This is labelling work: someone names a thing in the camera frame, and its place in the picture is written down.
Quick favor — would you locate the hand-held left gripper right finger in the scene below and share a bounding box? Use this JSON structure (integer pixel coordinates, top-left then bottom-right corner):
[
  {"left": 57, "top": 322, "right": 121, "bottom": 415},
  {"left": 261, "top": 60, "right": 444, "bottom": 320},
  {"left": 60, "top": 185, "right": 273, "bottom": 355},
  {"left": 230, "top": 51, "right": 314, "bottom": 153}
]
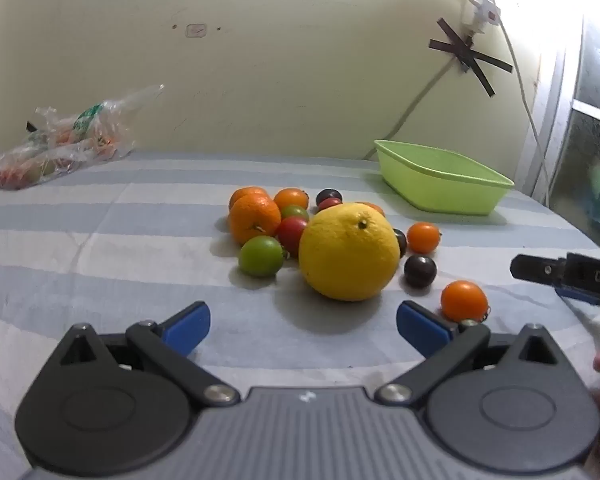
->
[{"left": 375, "top": 301, "right": 571, "bottom": 407}]

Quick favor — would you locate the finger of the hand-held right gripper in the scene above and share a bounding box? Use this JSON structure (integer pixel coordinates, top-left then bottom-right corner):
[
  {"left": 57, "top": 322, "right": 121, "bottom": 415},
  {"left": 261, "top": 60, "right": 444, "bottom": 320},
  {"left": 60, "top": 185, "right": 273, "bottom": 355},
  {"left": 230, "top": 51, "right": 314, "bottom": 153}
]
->
[{"left": 510, "top": 253, "right": 571, "bottom": 287}]

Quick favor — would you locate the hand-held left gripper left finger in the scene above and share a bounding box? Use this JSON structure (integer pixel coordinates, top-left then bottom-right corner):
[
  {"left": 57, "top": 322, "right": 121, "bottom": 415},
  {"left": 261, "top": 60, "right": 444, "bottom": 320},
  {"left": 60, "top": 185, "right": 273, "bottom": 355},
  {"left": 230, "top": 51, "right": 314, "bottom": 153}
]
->
[{"left": 50, "top": 301, "right": 242, "bottom": 408}]

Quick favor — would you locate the small orange tomato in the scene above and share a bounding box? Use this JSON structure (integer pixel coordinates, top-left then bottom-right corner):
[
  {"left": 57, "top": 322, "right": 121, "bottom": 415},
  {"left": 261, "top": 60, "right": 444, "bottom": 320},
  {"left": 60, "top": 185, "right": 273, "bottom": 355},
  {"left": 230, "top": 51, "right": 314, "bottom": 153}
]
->
[
  {"left": 440, "top": 280, "right": 489, "bottom": 323},
  {"left": 407, "top": 222, "right": 441, "bottom": 254}
]

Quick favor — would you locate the green lime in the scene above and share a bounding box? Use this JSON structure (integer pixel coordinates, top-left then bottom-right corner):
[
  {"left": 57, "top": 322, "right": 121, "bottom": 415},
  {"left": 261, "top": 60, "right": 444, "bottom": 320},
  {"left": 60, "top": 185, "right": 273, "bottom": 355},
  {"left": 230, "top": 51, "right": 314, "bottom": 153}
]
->
[{"left": 238, "top": 235, "right": 285, "bottom": 278}]

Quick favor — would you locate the large yellow grapefruit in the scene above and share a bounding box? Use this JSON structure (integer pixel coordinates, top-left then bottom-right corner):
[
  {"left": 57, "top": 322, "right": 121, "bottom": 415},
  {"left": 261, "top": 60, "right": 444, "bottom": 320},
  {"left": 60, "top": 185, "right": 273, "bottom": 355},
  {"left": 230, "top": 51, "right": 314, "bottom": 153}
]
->
[{"left": 299, "top": 201, "right": 401, "bottom": 302}]

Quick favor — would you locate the light green plastic basket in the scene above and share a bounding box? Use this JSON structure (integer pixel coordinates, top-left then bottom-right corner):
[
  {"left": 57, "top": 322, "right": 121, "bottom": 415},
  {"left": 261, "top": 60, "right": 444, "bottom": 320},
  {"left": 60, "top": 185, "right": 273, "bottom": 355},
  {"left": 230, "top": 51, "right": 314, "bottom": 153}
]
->
[{"left": 373, "top": 139, "right": 515, "bottom": 216}]

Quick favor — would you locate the frosted patterned window glass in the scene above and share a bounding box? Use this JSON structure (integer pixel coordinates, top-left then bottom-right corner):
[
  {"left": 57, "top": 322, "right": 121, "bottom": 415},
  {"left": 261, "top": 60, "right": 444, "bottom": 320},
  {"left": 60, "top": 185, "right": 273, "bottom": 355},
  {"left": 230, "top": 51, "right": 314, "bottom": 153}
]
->
[{"left": 550, "top": 20, "right": 600, "bottom": 261}]

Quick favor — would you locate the clear plastic bag of produce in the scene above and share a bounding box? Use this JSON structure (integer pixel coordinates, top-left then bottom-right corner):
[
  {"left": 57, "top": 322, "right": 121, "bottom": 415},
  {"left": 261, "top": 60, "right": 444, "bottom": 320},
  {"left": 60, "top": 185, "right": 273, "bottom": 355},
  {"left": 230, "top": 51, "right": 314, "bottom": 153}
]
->
[{"left": 0, "top": 85, "right": 166, "bottom": 191}]

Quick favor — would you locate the black tape cross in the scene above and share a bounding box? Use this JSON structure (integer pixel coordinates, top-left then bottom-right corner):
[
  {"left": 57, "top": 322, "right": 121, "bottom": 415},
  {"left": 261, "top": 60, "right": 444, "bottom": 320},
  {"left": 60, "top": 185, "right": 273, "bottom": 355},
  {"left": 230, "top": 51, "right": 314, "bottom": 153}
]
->
[{"left": 428, "top": 17, "right": 514, "bottom": 98}]

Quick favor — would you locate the white power cable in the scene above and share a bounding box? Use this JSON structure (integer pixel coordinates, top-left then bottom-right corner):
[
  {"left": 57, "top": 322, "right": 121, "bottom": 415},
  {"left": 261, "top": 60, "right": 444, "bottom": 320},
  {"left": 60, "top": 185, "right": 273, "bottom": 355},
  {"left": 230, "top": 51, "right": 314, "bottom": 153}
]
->
[{"left": 495, "top": 12, "right": 551, "bottom": 206}]

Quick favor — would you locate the grey power cable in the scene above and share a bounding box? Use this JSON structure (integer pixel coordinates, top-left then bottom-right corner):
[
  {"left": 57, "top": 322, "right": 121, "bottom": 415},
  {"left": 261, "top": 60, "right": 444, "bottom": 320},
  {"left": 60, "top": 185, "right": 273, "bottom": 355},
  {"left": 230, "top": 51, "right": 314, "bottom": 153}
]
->
[{"left": 362, "top": 57, "right": 461, "bottom": 161}]

